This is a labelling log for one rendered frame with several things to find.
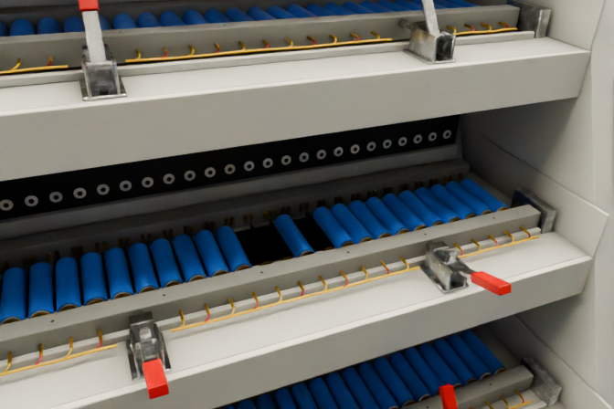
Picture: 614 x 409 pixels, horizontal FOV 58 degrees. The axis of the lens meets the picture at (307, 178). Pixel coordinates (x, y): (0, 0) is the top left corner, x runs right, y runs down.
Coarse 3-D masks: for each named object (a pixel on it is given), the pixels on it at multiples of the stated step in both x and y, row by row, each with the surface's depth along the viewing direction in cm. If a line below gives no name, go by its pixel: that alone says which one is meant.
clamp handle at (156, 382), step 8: (144, 336) 39; (144, 344) 39; (152, 344) 39; (144, 352) 38; (152, 352) 38; (144, 360) 37; (152, 360) 37; (160, 360) 37; (144, 368) 36; (152, 368) 36; (160, 368) 35; (144, 376) 35; (152, 376) 35; (160, 376) 34; (152, 384) 34; (160, 384) 34; (152, 392) 33; (160, 392) 34; (168, 392) 34
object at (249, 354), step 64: (192, 192) 55; (256, 192) 58; (512, 192) 63; (512, 256) 54; (576, 256) 54; (256, 320) 45; (320, 320) 45; (384, 320) 46; (448, 320) 49; (0, 384) 39; (64, 384) 39; (128, 384) 39; (192, 384) 41; (256, 384) 43
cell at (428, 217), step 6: (402, 192) 60; (408, 192) 60; (402, 198) 60; (408, 198) 59; (414, 198) 59; (408, 204) 59; (414, 204) 58; (420, 204) 58; (414, 210) 58; (420, 210) 57; (426, 210) 57; (420, 216) 57; (426, 216) 56; (432, 216) 56; (438, 216) 56; (426, 222) 56; (432, 222) 55; (438, 222) 56
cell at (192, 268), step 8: (176, 240) 51; (184, 240) 51; (192, 240) 52; (176, 248) 51; (184, 248) 50; (192, 248) 50; (176, 256) 50; (184, 256) 49; (192, 256) 49; (184, 264) 48; (192, 264) 48; (200, 264) 48; (184, 272) 48; (192, 272) 47; (200, 272) 47
